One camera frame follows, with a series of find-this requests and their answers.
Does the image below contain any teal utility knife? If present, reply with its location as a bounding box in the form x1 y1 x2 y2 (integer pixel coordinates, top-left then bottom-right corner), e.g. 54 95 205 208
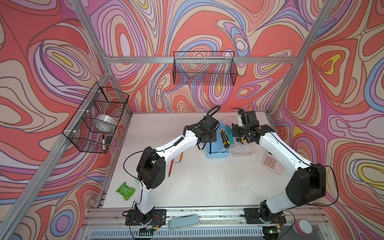
225 125 234 145

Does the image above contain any yellow black utility knife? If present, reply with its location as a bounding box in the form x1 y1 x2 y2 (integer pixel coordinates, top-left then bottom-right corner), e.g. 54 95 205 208
220 129 230 149

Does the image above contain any blue plastic tool box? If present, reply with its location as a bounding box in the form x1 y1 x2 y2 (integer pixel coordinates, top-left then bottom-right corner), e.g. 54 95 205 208
205 121 257 159

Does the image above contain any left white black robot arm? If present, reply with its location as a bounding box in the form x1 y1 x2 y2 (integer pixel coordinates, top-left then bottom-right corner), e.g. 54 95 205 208
137 115 220 215

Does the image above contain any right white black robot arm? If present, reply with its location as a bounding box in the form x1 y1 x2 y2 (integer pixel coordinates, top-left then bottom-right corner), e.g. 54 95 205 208
232 108 326 223

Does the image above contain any pink calculator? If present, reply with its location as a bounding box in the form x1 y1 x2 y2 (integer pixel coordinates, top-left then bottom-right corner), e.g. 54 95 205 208
262 152 284 174

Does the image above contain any grey blue foot pedal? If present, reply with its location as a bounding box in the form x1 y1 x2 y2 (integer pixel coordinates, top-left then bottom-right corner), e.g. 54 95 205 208
168 215 200 230

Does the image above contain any silver tape roll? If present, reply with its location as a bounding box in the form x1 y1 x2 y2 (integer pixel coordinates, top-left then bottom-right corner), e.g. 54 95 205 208
96 114 118 126

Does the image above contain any green packet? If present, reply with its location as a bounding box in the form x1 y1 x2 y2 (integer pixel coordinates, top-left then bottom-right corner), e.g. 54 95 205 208
116 182 136 201

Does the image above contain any red handled hex key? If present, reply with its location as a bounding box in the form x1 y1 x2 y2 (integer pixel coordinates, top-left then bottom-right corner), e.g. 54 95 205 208
168 159 175 177

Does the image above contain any back black wire basket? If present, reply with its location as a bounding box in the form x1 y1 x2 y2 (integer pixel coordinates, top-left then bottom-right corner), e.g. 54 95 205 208
173 50 238 86

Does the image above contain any black wire basket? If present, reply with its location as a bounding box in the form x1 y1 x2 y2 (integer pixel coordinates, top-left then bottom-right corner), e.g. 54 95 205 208
173 50 238 86
63 83 129 154

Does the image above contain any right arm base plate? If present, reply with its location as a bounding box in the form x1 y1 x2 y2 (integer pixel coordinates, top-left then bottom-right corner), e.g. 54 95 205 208
243 207 287 225

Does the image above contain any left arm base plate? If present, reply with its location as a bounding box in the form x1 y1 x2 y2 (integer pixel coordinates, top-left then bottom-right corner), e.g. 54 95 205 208
122 208 167 227

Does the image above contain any left black wire basket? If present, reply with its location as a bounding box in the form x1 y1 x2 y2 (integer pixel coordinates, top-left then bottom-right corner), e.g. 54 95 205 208
63 83 129 154

